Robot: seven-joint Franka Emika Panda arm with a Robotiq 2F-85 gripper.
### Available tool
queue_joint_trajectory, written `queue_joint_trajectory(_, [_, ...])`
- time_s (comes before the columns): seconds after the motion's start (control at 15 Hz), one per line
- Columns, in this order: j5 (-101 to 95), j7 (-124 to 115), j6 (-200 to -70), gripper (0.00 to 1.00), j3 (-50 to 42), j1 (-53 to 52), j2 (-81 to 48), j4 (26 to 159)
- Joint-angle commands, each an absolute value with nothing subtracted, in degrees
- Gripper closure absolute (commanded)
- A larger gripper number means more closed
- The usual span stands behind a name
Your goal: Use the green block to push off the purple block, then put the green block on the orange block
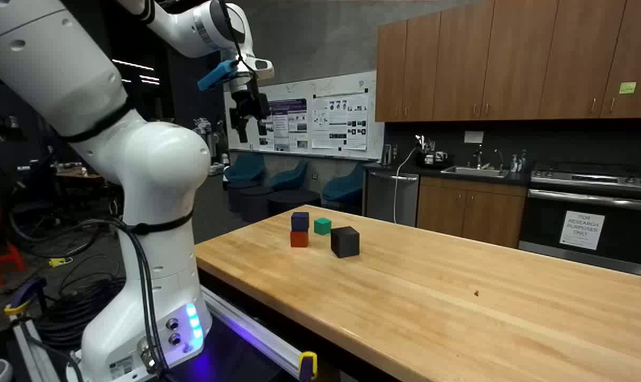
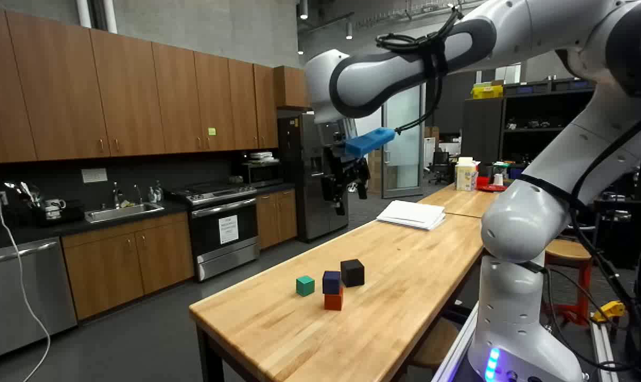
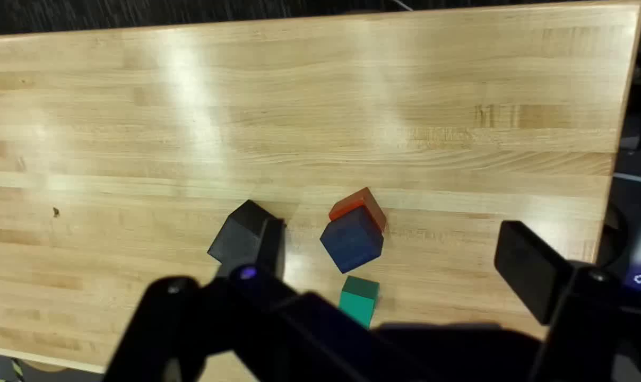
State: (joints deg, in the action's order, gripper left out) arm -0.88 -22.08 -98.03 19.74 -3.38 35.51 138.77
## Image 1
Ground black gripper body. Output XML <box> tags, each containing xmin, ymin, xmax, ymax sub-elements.
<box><xmin>229</xmin><ymin>78</ymin><xmax>272</xmax><ymax>123</ymax></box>

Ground purple block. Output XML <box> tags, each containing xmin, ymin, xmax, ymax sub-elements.
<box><xmin>289</xmin><ymin>210</ymin><xmax>311</xmax><ymax>233</ymax></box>

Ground red block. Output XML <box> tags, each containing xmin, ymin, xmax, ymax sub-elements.
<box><xmin>289</xmin><ymin>230</ymin><xmax>311</xmax><ymax>250</ymax></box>

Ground black block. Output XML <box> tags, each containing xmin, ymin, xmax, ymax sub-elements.
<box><xmin>328</xmin><ymin>225</ymin><xmax>361</xmax><ymax>259</ymax></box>

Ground blue chair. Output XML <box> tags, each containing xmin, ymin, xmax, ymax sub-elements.
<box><xmin>321</xmin><ymin>168</ymin><xmax>365</xmax><ymax>213</ymax></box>
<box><xmin>268</xmin><ymin>159</ymin><xmax>311</xmax><ymax>195</ymax></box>
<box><xmin>225</xmin><ymin>150</ymin><xmax>268</xmax><ymax>192</ymax></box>

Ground white poster board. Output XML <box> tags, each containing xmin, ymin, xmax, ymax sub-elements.
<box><xmin>222</xmin><ymin>68</ymin><xmax>386</xmax><ymax>164</ymax></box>

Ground stainless steel dishwasher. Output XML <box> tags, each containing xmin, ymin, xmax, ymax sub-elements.
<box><xmin>365</xmin><ymin>169</ymin><xmax>422</xmax><ymax>228</ymax></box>

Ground dark countertop appliance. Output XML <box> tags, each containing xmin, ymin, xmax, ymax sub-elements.
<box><xmin>412</xmin><ymin>134</ymin><xmax>454</xmax><ymax>173</ymax></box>

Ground metal sink with faucet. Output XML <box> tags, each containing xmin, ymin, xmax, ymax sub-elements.
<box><xmin>440</xmin><ymin>145</ymin><xmax>512</xmax><ymax>181</ymax></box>

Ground brown wooden base cabinet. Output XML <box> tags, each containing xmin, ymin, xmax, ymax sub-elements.
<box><xmin>415</xmin><ymin>175</ymin><xmax>528</xmax><ymax>248</ymax></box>

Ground blue yellow clamp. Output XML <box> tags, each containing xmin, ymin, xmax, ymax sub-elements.
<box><xmin>0</xmin><ymin>275</ymin><xmax>50</xmax><ymax>327</ymax></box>

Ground white paper sheet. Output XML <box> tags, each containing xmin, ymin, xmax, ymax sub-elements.
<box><xmin>555</xmin><ymin>209</ymin><xmax>607</xmax><ymax>254</ymax></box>

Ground black oven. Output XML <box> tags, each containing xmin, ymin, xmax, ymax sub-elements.
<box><xmin>516</xmin><ymin>168</ymin><xmax>641</xmax><ymax>279</ymax></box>

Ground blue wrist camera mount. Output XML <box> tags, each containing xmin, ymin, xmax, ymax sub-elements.
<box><xmin>195</xmin><ymin>57</ymin><xmax>242</xmax><ymax>93</ymax></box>

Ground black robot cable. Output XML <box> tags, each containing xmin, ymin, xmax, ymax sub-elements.
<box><xmin>115</xmin><ymin>218</ymin><xmax>171</xmax><ymax>375</ymax></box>

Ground aluminium frame rail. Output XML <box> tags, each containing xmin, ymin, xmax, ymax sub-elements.
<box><xmin>200</xmin><ymin>284</ymin><xmax>316</xmax><ymax>382</ymax></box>

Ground black coiled cable bundle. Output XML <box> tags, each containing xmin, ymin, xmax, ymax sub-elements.
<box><xmin>33</xmin><ymin>273</ymin><xmax>122</xmax><ymax>350</ymax></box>

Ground brown wooden wall cabinets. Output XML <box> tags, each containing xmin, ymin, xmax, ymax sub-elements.
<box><xmin>373</xmin><ymin>0</ymin><xmax>641</xmax><ymax>126</ymax></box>

